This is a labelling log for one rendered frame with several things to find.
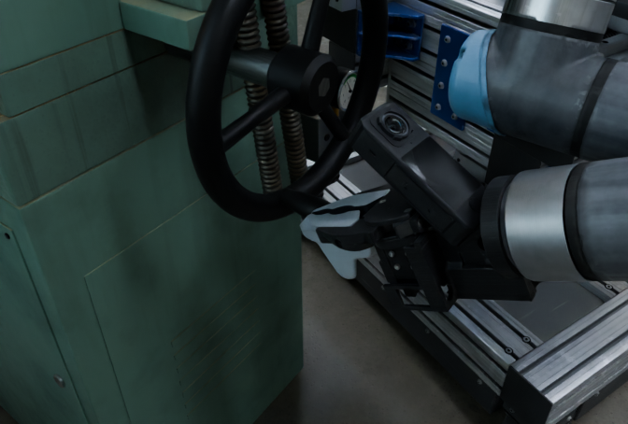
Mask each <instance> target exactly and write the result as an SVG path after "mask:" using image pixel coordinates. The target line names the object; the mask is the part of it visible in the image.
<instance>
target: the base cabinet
mask: <svg viewBox="0 0 628 424"><path fill-rule="evenodd" d="M247 97H248V96H247V95H246V89H245V86H244V87H242V88H240V89H238V90H236V91H234V92H232V93H230V94H228V95H226V96H224V97H222V100H221V129H224V128H225V127H226V126H228V125H229V124H231V123H232V122H233V121H235V120H237V119H238V118H239V117H241V116H242V115H244V114H245V113H246V112H248V111H249V108H250V107H249V106H248V100H247ZM254 146H255V143H254V137H253V132H252V131H251V132H250V133H248V134H247V135H246V136H245V137H243V138H242V139H241V140H240V141H238V142H237V143H236V144H235V145H234V146H232V147H231V148H230V149H229V150H227V151H226V152H225V155H226V159H227V162H228V164H229V166H230V169H231V171H232V173H233V174H234V176H235V178H236V179H237V181H238V182H239V183H240V184H241V185H242V186H243V187H244V188H246V189H247V190H249V191H252V192H255V193H260V194H263V189H262V186H263V185H262V184H261V183H262V180H261V179H260V178H261V176H260V171H259V166H258V162H257V159H258V158H257V156H256V154H257V152H256V151H255V150H256V147H254ZM300 224H301V216H300V215H299V214H297V213H292V214H291V215H289V216H287V217H284V218H282V219H277V220H272V221H266V222H254V221H247V220H243V219H239V218H236V217H234V216H232V215H230V214H228V213H227V212H225V211H224V210H223V209H221V208H220V207H219V206H218V205H217V204H216V203H215V202H214V201H213V200H212V199H211V198H210V197H209V195H208V194H207V192H206V191H205V189H204V188H203V186H202V184H201V182H200V180H199V178H198V176H197V174H196V172H195V169H194V167H193V161H192V158H191V154H190V151H189V147H188V141H187V134H186V122H185V118H184V119H183V120H180V121H178V122H176V123H174V124H172V125H171V126H169V127H167V128H165V129H163V130H162V131H160V132H159V133H157V134H154V135H152V136H150V137H148V138H147V139H145V140H143V141H141V142H139V143H137V144H135V145H134V146H132V147H130V148H128V149H126V150H124V151H122V152H121V153H119V154H117V155H115V156H113V157H111V158H109V159H108V160H106V161H104V162H102V163H99V164H97V165H96V166H95V167H93V168H91V169H89V170H87V171H85V172H84V173H82V174H80V175H78V176H76V177H73V178H72V179H70V180H68V181H66V182H65V183H63V184H61V185H60V186H58V187H56V188H54V189H52V190H50V191H48V192H46V193H44V194H42V195H40V196H38V197H36V198H35V199H34V200H32V201H30V202H28V203H26V204H24V205H21V206H15V205H14V204H12V203H11V202H10V201H8V200H6V199H5V198H3V197H2V196H0V405H1V406H2V407H3V408H4V409H5V410H6V411H7V412H8V413H9V414H10V415H11V416H12V417H13V418H14V419H15V420H16V421H17V422H18V423H19V424H252V423H253V422H254V421H255V420H256V419H257V418H258V417H259V416H260V415H261V413H262V412H263V411H264V410H265V409H266V408H267V407H268V406H269V404H270V403H271V402H273V401H274V400H275V399H276V398H277V397H278V395H279V394H280V393H281V392H282V391H283V390H284V389H285V388H286V386H287V385H288V384H289V383H290V382H291V381H292V380H293V379H294V377H295V376H296V375H297V374H298V373H299V372H300V371H301V370H302V369H303V367H304V352H303V297H302V241H301V228H300V226H299V225H300Z"/></svg>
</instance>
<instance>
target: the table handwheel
mask: <svg viewBox="0 0 628 424"><path fill-rule="evenodd" d="M254 1H255V0H211V2H210V5H209V7H208V9H207V12H206V15H205V17H204V19H203V21H202V24H201V27H200V30H199V33H198V36H197V38H196V41H195V45H194V48H193V50H186V49H182V48H179V47H176V46H173V45H170V44H167V43H164V47H165V49H166V50H167V52H168V53H170V54H172V55H175V56H177V57H179V58H182V59H185V60H188V61H191V63H190V68H189V74H188V80H187V89H186V101H185V122H186V134H187V141H188V147H189V151H190V154H191V158H192V161H193V167H194V169H195V172H196V174H197V176H198V178H199V180H200V182H201V184H202V186H203V188H204V189H205V191H206V192H207V194H208V195H209V197H210V198H211V199H212V200H213V201H214V202H215V203H216V204H217V205H218V206H219V207H220V208H221V209H223V210H224V211H225V212H227V213H228V214H230V215H232V216H234V217H236V218H239V219H243V220H247V221H254V222H266V221H272V220H277V219H282V218H284V217H287V216H289V215H291V214H292V213H295V212H294V211H292V210H291V209H290V208H289V207H288V206H286V205H284V204H282V203H281V202H280V195H281V194H282V192H283V191H284V190H285V189H287V188H289V189H292V190H295V191H301V192H305V193H308V194H311V195H314V196H318V195H319V194H320V193H321V192H322V191H323V190H324V189H325V188H326V187H327V186H328V185H329V184H330V183H331V182H332V180H333V179H334V178H335V177H336V175H337V174H338V173H339V171H340V170H341V169H342V167H343V166H344V164H345V163H346V161H347V160H348V158H349V157H350V155H351V153H352V152H353V148H352V147H351V146H350V145H349V137H350V134H351V132H352V131H353V129H354V128H355V126H356V125H357V123H358V122H359V120H360V119H361V118H362V117H363V116H365V115H366V114H368V113H369V112H371V111H372V109H373V106H374V103H375V101H376V98H377V95H378V89H379V85H380V82H381V78H382V73H383V68H384V64H385V58H386V51H387V43H388V27H389V16H388V2H387V0H360V1H361V7H362V16H363V40H362V50H361V57H360V63H359V68H358V73H357V77H356V80H355V84H354V88H353V91H352V94H351V97H350V101H349V104H348V106H347V109H346V111H345V114H344V116H343V118H342V120H340V119H339V117H338V116H337V115H336V113H335V112H334V111H333V109H332V107H331V106H330V103H331V102H332V100H333V99H334V96H335V93H336V89H337V85H338V70H337V67H336V64H335V60H334V58H333V57H332V56H331V55H329V54H326V53H323V52H320V46H321V39H322V34H323V29H324V24H325V20H326V16H327V11H328V7H329V2H330V0H313V1H312V5H311V9H310V12H309V15H308V19H307V26H306V30H305V33H304V37H303V41H302V45H301V46H298V45H294V44H291V45H287V46H285V47H284V48H283V49H281V50H280V51H279V52H275V51H273V50H270V49H264V48H257V49H252V50H241V49H239V48H238V46H237V45H238V42H237V41H236V38H237V35H238V33H239V30H240V28H241V26H242V23H243V21H244V20H245V18H246V16H247V14H248V12H249V10H250V8H251V6H252V4H253V3H254ZM226 74H228V75H231V76H234V77H236V78H241V79H244V80H246V81H249V82H252V83H255V84H257V85H260V86H263V87H266V88H267V90H268V95H267V96H266V97H265V98H264V99H263V100H261V101H260V102H259V103H258V104H256V105H255V106H254V107H253V108H251V109H250V110H249V111H248V112H246V113H245V114H244V115H242V116H241V117H239V118H238V119H237V120H235V121H233V122H232V123H231V124H229V125H228V126H226V127H225V128H224V129H221V100H222V92H223V85H224V80H225V75H226ZM283 107H286V108H289V109H291V110H294V111H296V112H299V113H302V114H305V115H307V116H316V115H319V117H320V118H321V119H322V120H323V122H324V123H325V124H326V126H327V127H328V129H329V130H330V132H331V133H332V135H333V138H332V140H331V141H330V143H329V144H328V146H327V148H326V149H325V151H324V152H323V153H322V155H321V156H320V158H319V159H318V160H317V161H316V162H315V163H314V164H313V165H312V166H311V167H310V168H309V169H308V170H307V171H306V172H305V173H304V174H303V175H302V176H301V177H300V178H298V179H297V180H296V181H294V183H292V184H291V185H289V186H288V187H286V188H284V189H282V190H280V191H275V192H271V193H266V194H260V193H255V192H252V191H249V190H247V189H246V188H244V187H243V186H242V185H241V184H240V183H239V182H238V181H237V179H236V178H235V176H234V174H233V173H232V171H231V169H230V166H229V164H228V162H227V159H226V155H225V152H226V151H227V150H229V149H230V148H231V147H232V146H234V145H235V144H236V143H237V142H238V141H240V140H241V139H242V138H243V137H245V136H246V135H247V134H248V133H250V132H251V131H252V130H253V129H255V128H256V127H257V126H258V125H260V124H261V123H262V122H264V121H265V120H267V119H268V118H270V117H271V116H272V115H274V114H275V113H276V112H278V111H279V110H280V109H282V108H283Z"/></svg>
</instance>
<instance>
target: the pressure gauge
mask: <svg viewBox="0 0 628 424"><path fill-rule="evenodd" d="M337 70H338V85H337V89H336V93H335V96H334V99H333V100H332V102H331V103H330V106H331V107H332V109H333V111H334V112H335V113H336V115H337V116H339V109H340V110H342V111H346V109H347V106H348V104H349V101H350V97H351V93H350V92H349V90H350V89H351V90H353V88H354V84H355V80H356V77H357V73H358V71H357V70H351V69H348V68H346V67H342V66H338V67H337ZM347 82H348V83H349V85H350V88H349V85H348V83H347Z"/></svg>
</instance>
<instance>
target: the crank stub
mask: <svg viewBox="0 0 628 424"><path fill-rule="evenodd" d="M280 202H281V203H282V204H284V205H286V206H288V207H289V208H290V209H291V210H292V211H294V212H295V213H297V214H299V215H300V216H302V217H304V218H306V217H307V216H308V215H309V214H311V213H312V212H313V210H315V209H317V208H320V207H323V206H325V205H329V204H330V202H328V201H326V200H324V199H322V198H320V197H317V196H314V195H311V194H308V193H305V192H301V191H295V190H292V189H289V188H287V189H285V190H284V191H283V192H282V194H281V195H280Z"/></svg>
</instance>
